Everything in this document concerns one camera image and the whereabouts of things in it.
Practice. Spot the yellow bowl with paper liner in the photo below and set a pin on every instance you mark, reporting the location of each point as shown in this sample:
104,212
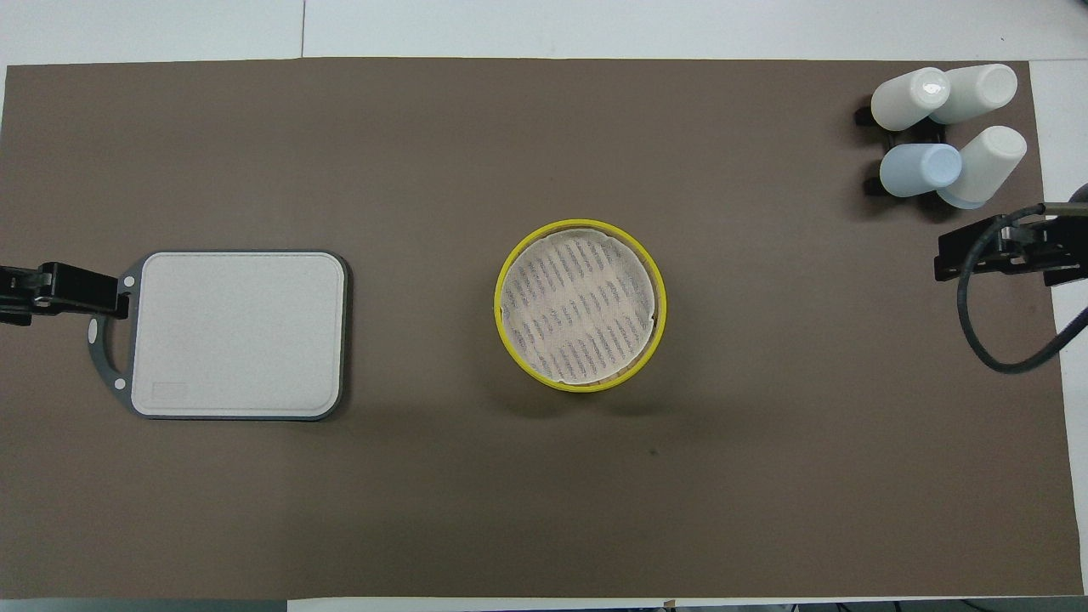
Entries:
580,297

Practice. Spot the yellow bamboo steamer base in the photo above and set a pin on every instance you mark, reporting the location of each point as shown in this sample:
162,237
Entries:
586,388

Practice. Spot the light blue plastic cup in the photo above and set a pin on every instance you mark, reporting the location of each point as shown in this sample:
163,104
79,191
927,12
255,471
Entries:
918,170

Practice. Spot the white cup blue rim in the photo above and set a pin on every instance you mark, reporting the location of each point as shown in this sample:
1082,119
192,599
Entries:
982,89
990,161

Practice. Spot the black cup rack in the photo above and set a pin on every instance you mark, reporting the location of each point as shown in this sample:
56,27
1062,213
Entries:
926,132

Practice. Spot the white plastic cup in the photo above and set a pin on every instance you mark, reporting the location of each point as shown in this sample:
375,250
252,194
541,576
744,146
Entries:
905,98

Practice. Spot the grey cutting board dark rim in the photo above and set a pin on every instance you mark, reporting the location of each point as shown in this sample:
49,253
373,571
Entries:
246,340

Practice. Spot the brown table mat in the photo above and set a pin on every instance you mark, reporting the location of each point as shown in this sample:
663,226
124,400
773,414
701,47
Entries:
544,493

